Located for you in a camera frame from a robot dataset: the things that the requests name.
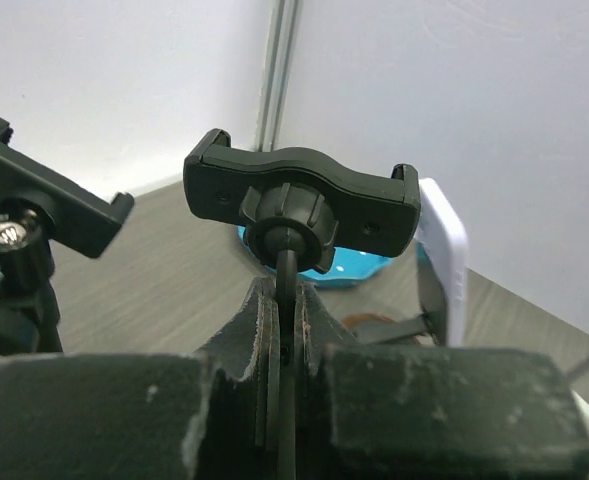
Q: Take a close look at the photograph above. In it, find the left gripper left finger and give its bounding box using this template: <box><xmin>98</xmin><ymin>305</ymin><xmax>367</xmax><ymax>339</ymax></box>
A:
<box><xmin>0</xmin><ymin>278</ymin><xmax>278</xmax><ymax>479</ymax></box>

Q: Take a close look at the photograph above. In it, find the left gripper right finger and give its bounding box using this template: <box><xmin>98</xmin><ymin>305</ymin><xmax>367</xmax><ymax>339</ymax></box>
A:
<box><xmin>295</xmin><ymin>284</ymin><xmax>589</xmax><ymax>479</ymax></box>

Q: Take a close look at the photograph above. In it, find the black phone stand tall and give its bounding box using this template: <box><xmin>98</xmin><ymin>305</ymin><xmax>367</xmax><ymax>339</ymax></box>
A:
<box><xmin>183</xmin><ymin>129</ymin><xmax>421</xmax><ymax>479</ymax></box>

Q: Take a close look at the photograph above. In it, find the black phone stand short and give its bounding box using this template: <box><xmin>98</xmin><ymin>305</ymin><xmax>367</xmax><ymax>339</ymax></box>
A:
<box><xmin>0</xmin><ymin>118</ymin><xmax>135</xmax><ymax>356</ymax></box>

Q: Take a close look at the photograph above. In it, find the wooden base phone stand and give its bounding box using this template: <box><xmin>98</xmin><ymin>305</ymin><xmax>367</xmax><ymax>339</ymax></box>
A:
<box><xmin>341</xmin><ymin>259</ymin><xmax>448</xmax><ymax>347</ymax></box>

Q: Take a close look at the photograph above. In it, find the lavender phone on wooden stand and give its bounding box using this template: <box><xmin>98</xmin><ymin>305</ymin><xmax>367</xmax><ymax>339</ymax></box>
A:
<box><xmin>416</xmin><ymin>178</ymin><xmax>469</xmax><ymax>347</ymax></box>

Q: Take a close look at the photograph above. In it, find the blue polka dot plate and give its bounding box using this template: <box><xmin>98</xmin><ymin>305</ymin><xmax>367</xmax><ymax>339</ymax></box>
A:
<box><xmin>237</xmin><ymin>224</ymin><xmax>400</xmax><ymax>291</ymax></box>

